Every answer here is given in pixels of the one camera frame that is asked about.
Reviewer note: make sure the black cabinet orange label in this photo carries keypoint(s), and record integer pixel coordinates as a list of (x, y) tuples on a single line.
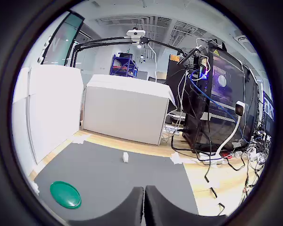
[(175, 68)]

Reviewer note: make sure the round green lid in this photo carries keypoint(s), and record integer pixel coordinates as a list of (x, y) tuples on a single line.
[(65, 194)]

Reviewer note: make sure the black computer tower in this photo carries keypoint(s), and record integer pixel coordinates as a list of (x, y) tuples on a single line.
[(228, 94)]

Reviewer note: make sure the dark grey mat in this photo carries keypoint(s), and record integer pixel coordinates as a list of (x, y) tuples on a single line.
[(108, 179)]

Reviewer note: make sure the white partition panel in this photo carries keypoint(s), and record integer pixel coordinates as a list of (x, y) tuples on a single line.
[(125, 110), (56, 106), (21, 117)]

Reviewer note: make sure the white power strip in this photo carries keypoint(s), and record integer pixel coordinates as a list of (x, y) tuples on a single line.
[(211, 161)]

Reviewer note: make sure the dark glass partition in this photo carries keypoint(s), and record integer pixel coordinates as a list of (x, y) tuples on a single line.
[(66, 35)]

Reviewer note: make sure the white webcam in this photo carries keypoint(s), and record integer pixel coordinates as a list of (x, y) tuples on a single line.
[(135, 33)]

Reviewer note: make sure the white tape piece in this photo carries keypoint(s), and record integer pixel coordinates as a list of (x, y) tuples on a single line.
[(80, 140), (35, 187), (178, 159)]

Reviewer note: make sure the computer monitor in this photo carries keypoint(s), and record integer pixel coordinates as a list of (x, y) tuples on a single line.
[(268, 108)]

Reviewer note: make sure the blue shelf rack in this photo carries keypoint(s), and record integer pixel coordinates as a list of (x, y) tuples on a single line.
[(113, 66)]

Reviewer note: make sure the white gooseneck camera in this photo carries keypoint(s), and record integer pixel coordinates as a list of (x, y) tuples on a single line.
[(239, 108)]

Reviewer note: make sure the small white plastic terminal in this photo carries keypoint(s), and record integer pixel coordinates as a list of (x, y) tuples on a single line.
[(125, 157)]

